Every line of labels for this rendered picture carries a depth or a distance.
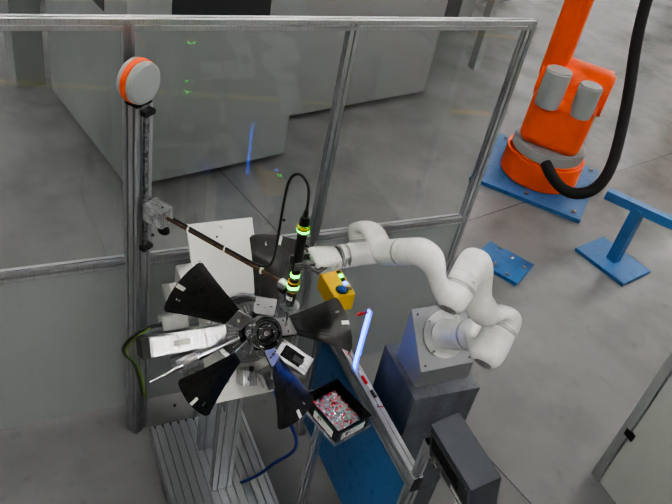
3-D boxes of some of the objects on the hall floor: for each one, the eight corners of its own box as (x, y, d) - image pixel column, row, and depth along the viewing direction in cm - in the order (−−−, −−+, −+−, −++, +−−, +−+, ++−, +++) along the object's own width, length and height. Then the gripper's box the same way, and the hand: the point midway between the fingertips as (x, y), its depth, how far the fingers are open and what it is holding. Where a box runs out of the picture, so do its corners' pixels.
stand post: (195, 453, 357) (210, 276, 286) (213, 449, 360) (232, 273, 290) (197, 460, 354) (213, 284, 283) (215, 456, 357) (235, 281, 286)
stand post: (208, 493, 341) (222, 361, 285) (226, 488, 345) (244, 356, 289) (210, 501, 338) (225, 369, 282) (229, 496, 342) (248, 365, 286)
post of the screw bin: (292, 515, 340) (319, 405, 290) (297, 512, 341) (325, 401, 292) (296, 520, 338) (324, 410, 289) (301, 516, 340) (330, 406, 290)
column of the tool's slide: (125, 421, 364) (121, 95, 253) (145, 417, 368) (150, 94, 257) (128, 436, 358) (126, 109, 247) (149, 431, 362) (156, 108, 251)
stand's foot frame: (150, 436, 359) (150, 426, 354) (239, 416, 378) (241, 406, 373) (181, 550, 317) (182, 541, 312) (280, 521, 336) (282, 512, 331)
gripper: (333, 233, 258) (284, 239, 251) (352, 263, 247) (302, 270, 240) (329, 249, 263) (282, 256, 255) (348, 280, 252) (299, 287, 244)
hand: (297, 262), depth 248 cm, fingers closed on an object, 4 cm apart
